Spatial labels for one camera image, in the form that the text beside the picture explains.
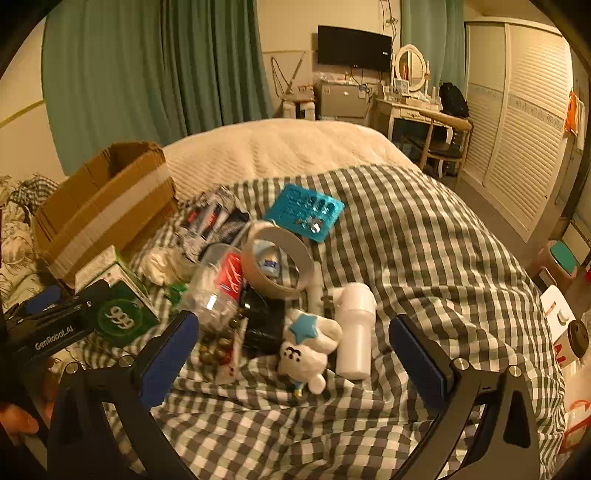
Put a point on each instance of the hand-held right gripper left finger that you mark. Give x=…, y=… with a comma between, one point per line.
x=171, y=355

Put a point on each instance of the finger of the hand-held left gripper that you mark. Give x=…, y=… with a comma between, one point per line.
x=92, y=293
x=44, y=300

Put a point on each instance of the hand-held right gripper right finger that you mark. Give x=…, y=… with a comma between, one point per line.
x=415, y=364

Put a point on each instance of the green medicine box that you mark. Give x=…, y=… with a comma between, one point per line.
x=124, y=318

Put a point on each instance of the brown cardboard box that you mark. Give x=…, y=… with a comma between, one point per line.
x=115, y=194

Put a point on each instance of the person's left hand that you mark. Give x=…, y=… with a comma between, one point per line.
x=18, y=420

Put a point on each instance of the white plastic bottle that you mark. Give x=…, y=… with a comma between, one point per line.
x=355, y=341

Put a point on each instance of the leaf print bedding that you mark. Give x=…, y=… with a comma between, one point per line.
x=18, y=240

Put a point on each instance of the clear bottle with red label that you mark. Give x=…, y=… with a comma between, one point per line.
x=207, y=295

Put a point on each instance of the black case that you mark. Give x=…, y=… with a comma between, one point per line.
x=263, y=327

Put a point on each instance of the grey white checked blanket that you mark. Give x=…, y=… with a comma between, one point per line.
x=415, y=258

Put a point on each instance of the white plush toy blue star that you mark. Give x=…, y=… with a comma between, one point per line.
x=304, y=360

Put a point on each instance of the beige tape roll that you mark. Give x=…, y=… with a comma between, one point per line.
x=251, y=272

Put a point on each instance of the black white printed packet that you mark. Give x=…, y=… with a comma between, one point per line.
x=207, y=217

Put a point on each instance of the white appliance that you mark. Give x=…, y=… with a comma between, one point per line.
x=556, y=307

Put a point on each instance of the paper cup with dark lid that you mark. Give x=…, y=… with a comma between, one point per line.
x=577, y=339

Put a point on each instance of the white orange bag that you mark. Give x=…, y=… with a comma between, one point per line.
x=577, y=415

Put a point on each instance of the bin with teal lid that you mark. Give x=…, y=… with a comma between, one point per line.
x=561, y=258

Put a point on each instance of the wide green curtain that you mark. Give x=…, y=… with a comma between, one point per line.
x=138, y=69

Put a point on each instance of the white quilted mattress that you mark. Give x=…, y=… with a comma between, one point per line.
x=286, y=147

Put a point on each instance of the wooden chair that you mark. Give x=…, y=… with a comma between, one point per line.
x=455, y=124

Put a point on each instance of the white dressing table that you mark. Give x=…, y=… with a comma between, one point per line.
x=406, y=110

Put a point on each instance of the black backpack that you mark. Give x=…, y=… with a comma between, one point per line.
x=454, y=99

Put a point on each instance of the white louvered wardrobe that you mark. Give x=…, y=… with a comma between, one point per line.
x=521, y=115

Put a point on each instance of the grey cabinet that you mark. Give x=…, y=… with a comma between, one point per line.
x=339, y=99

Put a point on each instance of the small white stool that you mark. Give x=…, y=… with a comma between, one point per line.
x=300, y=104

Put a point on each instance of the orange hanging bag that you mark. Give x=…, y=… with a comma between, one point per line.
x=572, y=113

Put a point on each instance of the oval white vanity mirror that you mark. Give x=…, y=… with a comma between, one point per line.
x=410, y=67

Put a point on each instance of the black flat television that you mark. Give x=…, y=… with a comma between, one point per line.
x=353, y=46

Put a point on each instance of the narrow green curtain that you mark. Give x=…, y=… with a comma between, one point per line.
x=434, y=37

